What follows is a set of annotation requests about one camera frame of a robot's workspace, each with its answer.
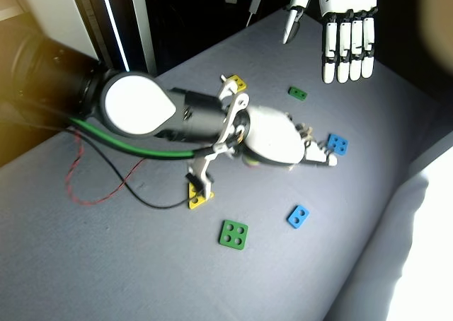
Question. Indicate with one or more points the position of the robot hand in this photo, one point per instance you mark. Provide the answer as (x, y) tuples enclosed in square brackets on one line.
[(348, 3), (276, 137)]

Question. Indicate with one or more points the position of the green two-hole block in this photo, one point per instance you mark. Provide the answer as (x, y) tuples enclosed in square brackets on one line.
[(297, 93)]

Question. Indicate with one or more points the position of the blue four-hole square block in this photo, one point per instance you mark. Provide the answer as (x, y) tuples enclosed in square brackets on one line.
[(338, 144)]

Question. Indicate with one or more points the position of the yellow rectangular block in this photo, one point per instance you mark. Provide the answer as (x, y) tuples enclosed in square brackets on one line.
[(241, 82)]

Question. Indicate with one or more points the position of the blue two-hole block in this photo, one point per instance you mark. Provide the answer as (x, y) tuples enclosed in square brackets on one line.
[(298, 216)]

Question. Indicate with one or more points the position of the yellow triangle block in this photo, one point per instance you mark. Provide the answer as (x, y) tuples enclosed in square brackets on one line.
[(196, 201)]

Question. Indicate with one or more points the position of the green four-hole square block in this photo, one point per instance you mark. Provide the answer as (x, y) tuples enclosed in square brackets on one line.
[(233, 235)]

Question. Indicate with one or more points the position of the white handheld tool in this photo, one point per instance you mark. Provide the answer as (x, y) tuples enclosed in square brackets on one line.
[(256, 3)]

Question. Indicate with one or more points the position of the grey table cloth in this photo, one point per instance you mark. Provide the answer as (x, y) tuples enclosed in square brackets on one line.
[(141, 264)]

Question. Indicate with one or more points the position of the white cabinet panel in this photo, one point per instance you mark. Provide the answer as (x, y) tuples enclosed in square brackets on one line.
[(53, 10)]

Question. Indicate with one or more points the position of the white vertical post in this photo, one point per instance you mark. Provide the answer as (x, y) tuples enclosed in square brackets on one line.
[(141, 24)]

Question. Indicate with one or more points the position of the black frame with light strip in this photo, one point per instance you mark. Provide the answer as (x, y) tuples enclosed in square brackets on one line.
[(102, 20)]

